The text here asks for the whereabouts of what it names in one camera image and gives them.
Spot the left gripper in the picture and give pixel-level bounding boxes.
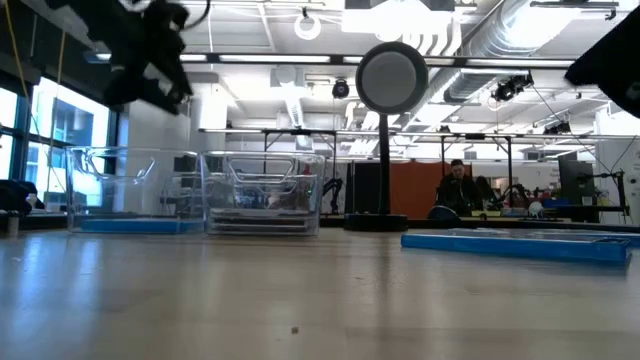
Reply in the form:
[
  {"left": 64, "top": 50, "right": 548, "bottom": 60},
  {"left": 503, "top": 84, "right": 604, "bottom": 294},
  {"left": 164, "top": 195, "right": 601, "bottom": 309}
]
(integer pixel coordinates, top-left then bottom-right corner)
[{"left": 102, "top": 19, "right": 195, "bottom": 117}]

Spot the clear plastic bin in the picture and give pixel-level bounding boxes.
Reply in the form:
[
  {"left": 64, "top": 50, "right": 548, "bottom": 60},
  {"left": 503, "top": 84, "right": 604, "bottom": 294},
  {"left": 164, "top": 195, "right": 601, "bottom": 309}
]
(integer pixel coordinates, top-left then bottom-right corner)
[
  {"left": 64, "top": 145, "right": 206, "bottom": 236},
  {"left": 201, "top": 149, "right": 327, "bottom": 238}
]

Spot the large room window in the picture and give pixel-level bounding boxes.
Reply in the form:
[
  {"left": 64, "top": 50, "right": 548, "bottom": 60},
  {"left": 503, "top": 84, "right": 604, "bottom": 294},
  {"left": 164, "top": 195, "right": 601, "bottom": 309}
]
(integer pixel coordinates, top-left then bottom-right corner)
[{"left": 0, "top": 74, "right": 121, "bottom": 211}]

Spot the long ceiling light strip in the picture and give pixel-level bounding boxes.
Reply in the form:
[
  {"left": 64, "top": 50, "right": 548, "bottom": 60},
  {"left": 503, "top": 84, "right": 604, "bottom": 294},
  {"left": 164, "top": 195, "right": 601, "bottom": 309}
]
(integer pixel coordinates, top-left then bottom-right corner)
[{"left": 83, "top": 49, "right": 640, "bottom": 71}]

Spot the black desk lamp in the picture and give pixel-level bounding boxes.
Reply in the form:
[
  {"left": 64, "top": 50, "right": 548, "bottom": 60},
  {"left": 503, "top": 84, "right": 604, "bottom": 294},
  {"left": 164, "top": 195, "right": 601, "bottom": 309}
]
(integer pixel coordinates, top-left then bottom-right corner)
[{"left": 343, "top": 41, "right": 430, "bottom": 233}]

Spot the orange partition panel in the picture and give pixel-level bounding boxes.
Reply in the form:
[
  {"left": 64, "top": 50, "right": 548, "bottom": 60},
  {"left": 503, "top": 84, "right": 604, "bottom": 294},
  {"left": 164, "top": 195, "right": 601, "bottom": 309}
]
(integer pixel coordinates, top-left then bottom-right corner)
[{"left": 389, "top": 160, "right": 474, "bottom": 220}]

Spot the person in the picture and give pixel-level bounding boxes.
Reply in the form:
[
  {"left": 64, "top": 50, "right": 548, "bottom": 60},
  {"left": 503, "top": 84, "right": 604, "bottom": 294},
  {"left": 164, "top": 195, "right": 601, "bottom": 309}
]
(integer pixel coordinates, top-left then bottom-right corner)
[
  {"left": 436, "top": 158, "right": 485, "bottom": 219},
  {"left": 477, "top": 174, "right": 501, "bottom": 211}
]

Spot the black ceiling spotlight cluster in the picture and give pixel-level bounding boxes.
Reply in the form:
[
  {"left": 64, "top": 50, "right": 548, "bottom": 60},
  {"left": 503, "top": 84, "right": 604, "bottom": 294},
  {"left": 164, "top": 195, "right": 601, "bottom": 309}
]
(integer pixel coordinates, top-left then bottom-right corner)
[{"left": 492, "top": 71, "right": 535, "bottom": 104}]

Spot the black computer monitor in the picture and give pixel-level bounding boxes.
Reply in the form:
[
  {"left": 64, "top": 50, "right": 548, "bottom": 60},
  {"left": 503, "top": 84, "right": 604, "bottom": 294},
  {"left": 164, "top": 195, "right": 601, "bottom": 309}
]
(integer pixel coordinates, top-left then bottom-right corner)
[{"left": 558, "top": 157, "right": 597, "bottom": 207}]

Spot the black background rig frame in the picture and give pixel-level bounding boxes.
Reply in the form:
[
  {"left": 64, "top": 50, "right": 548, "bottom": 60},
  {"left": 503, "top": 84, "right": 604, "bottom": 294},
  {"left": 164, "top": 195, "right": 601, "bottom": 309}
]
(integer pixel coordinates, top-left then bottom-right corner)
[{"left": 439, "top": 132, "right": 514, "bottom": 214}]

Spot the silver ventilation duct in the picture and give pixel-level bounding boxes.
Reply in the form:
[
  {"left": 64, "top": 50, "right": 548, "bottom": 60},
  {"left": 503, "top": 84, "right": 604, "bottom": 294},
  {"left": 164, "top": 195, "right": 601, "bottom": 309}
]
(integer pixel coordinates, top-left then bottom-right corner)
[{"left": 439, "top": 0, "right": 581, "bottom": 104}]

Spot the black aluminium table frame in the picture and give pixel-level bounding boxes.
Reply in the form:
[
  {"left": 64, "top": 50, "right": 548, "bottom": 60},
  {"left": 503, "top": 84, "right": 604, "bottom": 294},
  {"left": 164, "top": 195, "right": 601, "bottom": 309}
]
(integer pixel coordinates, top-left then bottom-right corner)
[{"left": 0, "top": 212, "right": 640, "bottom": 232}]

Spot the black camera stand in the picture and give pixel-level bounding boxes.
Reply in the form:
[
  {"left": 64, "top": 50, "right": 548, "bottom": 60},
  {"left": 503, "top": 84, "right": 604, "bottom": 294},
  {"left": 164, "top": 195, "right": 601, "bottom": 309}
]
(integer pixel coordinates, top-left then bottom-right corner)
[{"left": 574, "top": 168, "right": 630, "bottom": 217}]

